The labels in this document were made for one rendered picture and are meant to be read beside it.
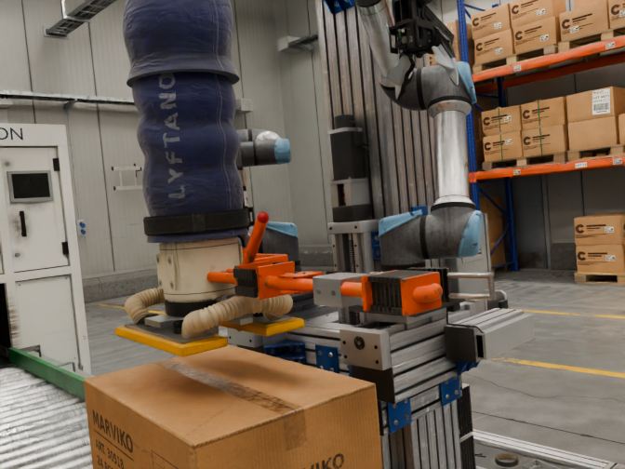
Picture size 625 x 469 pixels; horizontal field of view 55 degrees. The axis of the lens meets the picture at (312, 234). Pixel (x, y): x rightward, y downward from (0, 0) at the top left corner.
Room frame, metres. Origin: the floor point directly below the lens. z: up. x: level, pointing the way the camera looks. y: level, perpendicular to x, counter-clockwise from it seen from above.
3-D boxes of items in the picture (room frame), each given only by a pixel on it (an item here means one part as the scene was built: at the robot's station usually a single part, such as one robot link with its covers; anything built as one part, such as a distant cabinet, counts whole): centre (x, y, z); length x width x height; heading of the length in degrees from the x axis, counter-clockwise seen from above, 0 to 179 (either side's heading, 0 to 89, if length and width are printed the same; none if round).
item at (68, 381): (2.90, 1.28, 0.60); 1.60 x 0.10 x 0.09; 41
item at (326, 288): (0.94, -0.04, 1.17); 0.07 x 0.07 x 0.04; 38
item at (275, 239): (1.94, 0.11, 1.20); 0.13 x 0.12 x 0.14; 95
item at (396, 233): (1.58, -0.24, 1.20); 0.13 x 0.12 x 0.14; 69
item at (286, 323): (1.37, 0.18, 1.08); 0.34 x 0.10 x 0.05; 38
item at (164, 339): (1.25, 0.33, 1.08); 0.34 x 0.10 x 0.05; 38
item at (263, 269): (1.11, 0.10, 1.18); 0.10 x 0.08 x 0.06; 128
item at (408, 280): (0.84, -0.12, 1.18); 0.08 x 0.07 x 0.05; 38
